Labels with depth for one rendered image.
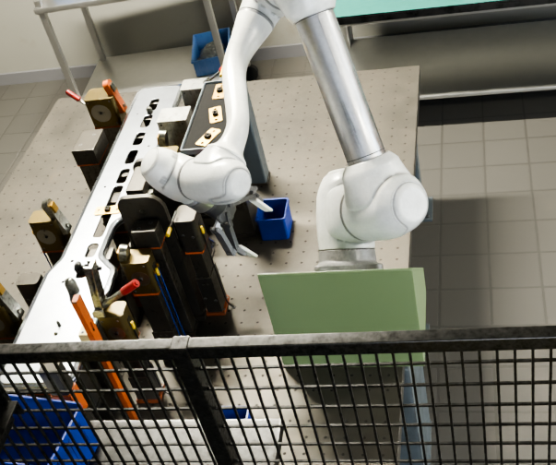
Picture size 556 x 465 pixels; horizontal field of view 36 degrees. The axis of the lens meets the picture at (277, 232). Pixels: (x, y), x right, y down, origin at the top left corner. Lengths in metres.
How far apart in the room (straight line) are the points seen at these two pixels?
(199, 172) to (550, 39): 2.97
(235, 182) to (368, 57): 2.81
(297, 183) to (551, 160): 1.51
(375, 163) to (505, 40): 2.64
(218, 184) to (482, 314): 1.73
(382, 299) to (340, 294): 0.10
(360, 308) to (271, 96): 1.52
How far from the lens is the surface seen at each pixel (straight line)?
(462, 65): 4.46
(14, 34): 5.69
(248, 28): 2.20
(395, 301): 2.14
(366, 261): 2.25
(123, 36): 5.41
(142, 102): 3.09
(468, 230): 3.75
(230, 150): 1.95
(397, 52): 4.65
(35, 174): 3.50
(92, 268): 2.09
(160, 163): 2.01
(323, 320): 2.22
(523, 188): 3.95
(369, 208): 2.07
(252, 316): 2.55
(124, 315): 2.19
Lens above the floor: 2.50
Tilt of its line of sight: 40 degrees down
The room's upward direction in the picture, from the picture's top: 15 degrees counter-clockwise
